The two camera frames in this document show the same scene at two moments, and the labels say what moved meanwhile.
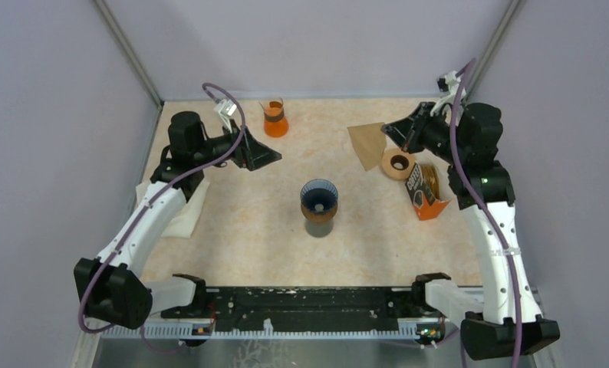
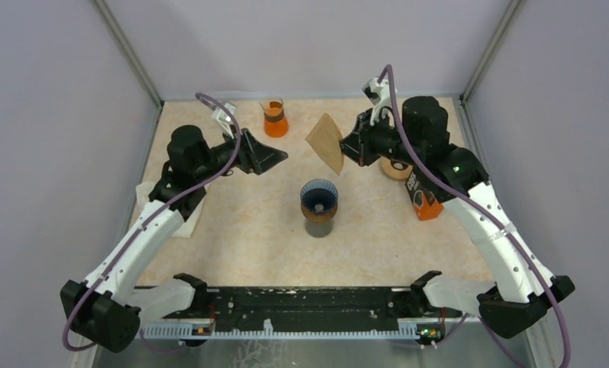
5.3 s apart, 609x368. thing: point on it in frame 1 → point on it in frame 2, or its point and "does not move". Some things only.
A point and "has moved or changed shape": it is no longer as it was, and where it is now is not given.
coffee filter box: [423, 189] does not move
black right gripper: [406, 133] → [357, 146]
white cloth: [183, 224] does not move
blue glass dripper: [319, 195] does not move
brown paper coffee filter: [369, 142] has moved or changed shape
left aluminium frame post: [129, 50] does not move
